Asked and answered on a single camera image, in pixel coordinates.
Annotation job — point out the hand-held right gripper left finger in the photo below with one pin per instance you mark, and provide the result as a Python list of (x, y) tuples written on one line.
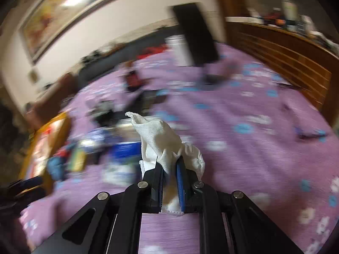
[(160, 190)]

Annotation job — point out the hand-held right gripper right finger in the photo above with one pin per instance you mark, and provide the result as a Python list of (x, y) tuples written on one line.
[(181, 180)]

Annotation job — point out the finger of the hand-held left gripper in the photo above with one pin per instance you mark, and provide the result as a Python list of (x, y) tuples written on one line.
[(29, 184)]

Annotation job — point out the blue knitted slippers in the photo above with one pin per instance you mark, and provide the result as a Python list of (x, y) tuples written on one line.
[(57, 166)]

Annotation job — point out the yellow cardboard box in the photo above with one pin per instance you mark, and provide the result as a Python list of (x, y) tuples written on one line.
[(39, 148)]

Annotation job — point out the white cloth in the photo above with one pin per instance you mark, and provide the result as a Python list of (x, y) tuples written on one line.
[(161, 140)]

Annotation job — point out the black cylindrical motor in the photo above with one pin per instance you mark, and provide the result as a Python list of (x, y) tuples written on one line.
[(104, 113)]

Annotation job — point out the brown armchair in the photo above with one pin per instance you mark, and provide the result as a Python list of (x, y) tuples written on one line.
[(58, 92)]

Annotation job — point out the grey phone stand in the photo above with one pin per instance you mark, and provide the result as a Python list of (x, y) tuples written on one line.
[(212, 78)]

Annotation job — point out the small framed certificate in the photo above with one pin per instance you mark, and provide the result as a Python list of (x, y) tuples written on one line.
[(33, 76)]

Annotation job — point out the red black motor wooden knob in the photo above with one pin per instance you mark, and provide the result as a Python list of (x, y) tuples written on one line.
[(133, 80)]

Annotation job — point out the white plastic jar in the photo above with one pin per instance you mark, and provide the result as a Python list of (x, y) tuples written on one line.
[(177, 50)]

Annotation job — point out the red plastic bag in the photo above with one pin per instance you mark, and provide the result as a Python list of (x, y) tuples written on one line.
[(152, 51)]

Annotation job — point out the purple eyeglasses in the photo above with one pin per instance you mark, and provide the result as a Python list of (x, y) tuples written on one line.
[(307, 135)]

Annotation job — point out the black leather sofa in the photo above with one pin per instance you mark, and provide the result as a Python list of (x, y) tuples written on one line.
[(106, 63)]

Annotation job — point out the black phone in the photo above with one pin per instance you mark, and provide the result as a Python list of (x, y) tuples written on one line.
[(196, 34)]

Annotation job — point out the wooden sideboard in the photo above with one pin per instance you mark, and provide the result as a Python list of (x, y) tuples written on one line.
[(278, 55)]

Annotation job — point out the clutter of small items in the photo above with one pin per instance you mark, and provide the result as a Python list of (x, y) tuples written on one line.
[(288, 13)]

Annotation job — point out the framed wall picture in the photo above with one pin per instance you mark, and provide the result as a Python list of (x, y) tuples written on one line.
[(66, 10)]

